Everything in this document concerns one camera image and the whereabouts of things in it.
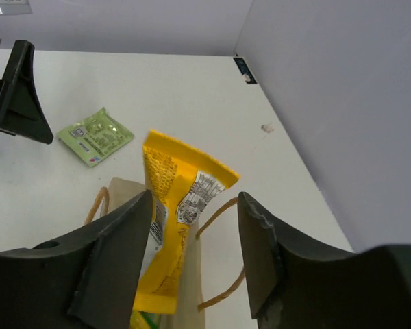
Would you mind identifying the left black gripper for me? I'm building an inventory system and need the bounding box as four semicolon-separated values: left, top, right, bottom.
0;39;53;144

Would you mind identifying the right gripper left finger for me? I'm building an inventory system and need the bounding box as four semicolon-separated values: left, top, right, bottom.
0;191;153;328

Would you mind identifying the left blue corner label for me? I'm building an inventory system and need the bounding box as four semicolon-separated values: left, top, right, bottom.
233;56;257;84

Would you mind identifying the green mint sachet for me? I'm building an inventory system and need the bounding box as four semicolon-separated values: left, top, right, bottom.
57;108;134;167

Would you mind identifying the brown paper bag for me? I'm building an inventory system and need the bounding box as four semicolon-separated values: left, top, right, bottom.
84;177;245;329

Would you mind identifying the green yellow snack bag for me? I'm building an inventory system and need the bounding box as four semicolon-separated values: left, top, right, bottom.
129;310;162;329

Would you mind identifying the yellow snack bar wrapper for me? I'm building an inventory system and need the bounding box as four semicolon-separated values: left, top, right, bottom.
133;130;240;315

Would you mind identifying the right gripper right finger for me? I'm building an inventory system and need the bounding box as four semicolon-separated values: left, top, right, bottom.
238;192;411;328

